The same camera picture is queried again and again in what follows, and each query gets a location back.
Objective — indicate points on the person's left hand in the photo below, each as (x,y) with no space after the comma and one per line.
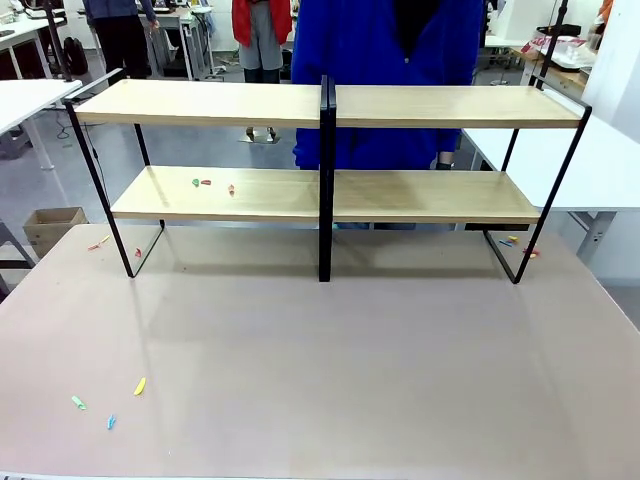
(445,162)

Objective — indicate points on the person in blue jacket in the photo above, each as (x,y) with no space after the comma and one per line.
(375,50)

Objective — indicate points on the large white table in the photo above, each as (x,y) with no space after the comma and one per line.
(590,170)

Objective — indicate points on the wooden desk with items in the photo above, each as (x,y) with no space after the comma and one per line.
(565,55)

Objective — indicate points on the black pole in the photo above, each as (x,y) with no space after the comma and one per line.
(555,35)
(57,40)

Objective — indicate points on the metal stand base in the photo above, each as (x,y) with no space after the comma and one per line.
(259,135)

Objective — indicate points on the white board panel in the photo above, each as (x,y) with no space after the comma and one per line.
(612,65)

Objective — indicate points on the person in red vest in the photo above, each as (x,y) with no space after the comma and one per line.
(262,30)

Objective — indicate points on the white desk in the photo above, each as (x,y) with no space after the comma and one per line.
(192,35)

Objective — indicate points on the person in dark clothes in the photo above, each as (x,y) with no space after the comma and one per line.
(120,35)

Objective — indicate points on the yellow small clip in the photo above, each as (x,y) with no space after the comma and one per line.
(140,386)

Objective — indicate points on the black backpack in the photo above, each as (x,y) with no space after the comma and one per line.
(76,55)

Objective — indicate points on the cardboard box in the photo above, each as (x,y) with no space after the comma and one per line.
(52,230)

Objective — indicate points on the blue small clip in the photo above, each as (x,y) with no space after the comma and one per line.
(111,421)

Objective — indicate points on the white side table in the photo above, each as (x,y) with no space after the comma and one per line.
(25,100)

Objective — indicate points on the green small clip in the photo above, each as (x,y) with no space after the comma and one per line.
(78,402)

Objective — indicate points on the wooden shelf with black frame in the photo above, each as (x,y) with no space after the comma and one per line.
(200,102)

